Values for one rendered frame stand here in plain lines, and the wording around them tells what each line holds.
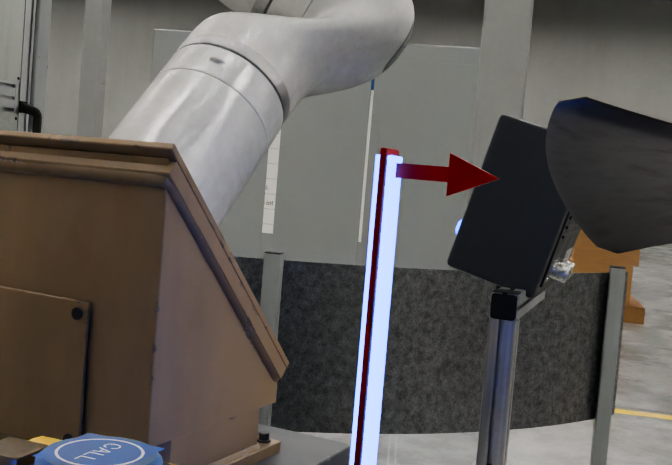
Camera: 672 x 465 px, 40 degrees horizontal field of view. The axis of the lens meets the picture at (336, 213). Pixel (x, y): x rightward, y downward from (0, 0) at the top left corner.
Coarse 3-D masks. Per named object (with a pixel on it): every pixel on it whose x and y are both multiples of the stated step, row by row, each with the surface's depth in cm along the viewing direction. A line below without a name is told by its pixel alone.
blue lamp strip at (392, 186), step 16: (400, 160) 53; (384, 208) 51; (384, 224) 51; (384, 240) 52; (384, 256) 52; (384, 272) 52; (384, 288) 52; (384, 304) 52; (384, 320) 53; (384, 336) 53; (384, 352) 53; (368, 384) 52; (368, 400) 52; (368, 416) 52; (368, 432) 52; (368, 448) 52; (368, 464) 53
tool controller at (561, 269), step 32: (512, 128) 107; (544, 128) 106; (512, 160) 107; (544, 160) 105; (480, 192) 108; (512, 192) 107; (544, 192) 106; (480, 224) 108; (512, 224) 107; (544, 224) 106; (576, 224) 116; (480, 256) 108; (512, 256) 107; (544, 256) 106; (512, 288) 107; (544, 288) 114
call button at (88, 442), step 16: (48, 448) 30; (64, 448) 30; (80, 448) 30; (96, 448) 30; (112, 448) 30; (128, 448) 30; (144, 448) 31; (160, 448) 31; (48, 464) 29; (64, 464) 29; (80, 464) 29; (96, 464) 29; (112, 464) 29; (128, 464) 29; (144, 464) 29; (160, 464) 30
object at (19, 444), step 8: (0, 440) 32; (8, 440) 32; (16, 440) 32; (24, 440) 32; (0, 448) 31; (8, 448) 31; (16, 448) 31; (24, 448) 31; (32, 448) 31; (40, 448) 31; (0, 456) 30; (8, 456) 30; (16, 456) 30; (24, 456) 30; (32, 456) 31; (0, 464) 30; (8, 464) 30; (16, 464) 30; (24, 464) 30
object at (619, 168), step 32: (576, 128) 42; (608, 128) 41; (640, 128) 40; (576, 160) 47; (608, 160) 46; (640, 160) 45; (576, 192) 52; (608, 192) 51; (640, 192) 50; (608, 224) 56; (640, 224) 55
